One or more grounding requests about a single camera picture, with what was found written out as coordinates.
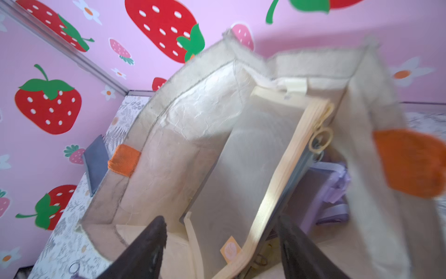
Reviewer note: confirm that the yellow-trim mesh pouch bottom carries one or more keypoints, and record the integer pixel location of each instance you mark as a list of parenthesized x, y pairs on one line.
[(268, 149)]

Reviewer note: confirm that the grey mesh pouch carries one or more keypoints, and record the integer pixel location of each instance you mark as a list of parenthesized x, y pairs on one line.
[(95, 159), (289, 195)]

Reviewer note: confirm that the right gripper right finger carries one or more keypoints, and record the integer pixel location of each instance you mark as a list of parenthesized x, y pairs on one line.
[(301, 258)]

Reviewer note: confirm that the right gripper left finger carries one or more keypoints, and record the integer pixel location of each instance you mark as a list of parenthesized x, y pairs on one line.
[(143, 258)]

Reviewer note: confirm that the beige canvas bag orange handles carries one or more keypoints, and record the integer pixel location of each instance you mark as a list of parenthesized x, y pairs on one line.
[(394, 230)]

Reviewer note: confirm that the left frame post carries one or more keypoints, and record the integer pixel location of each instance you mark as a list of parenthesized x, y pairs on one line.
[(26, 20)]

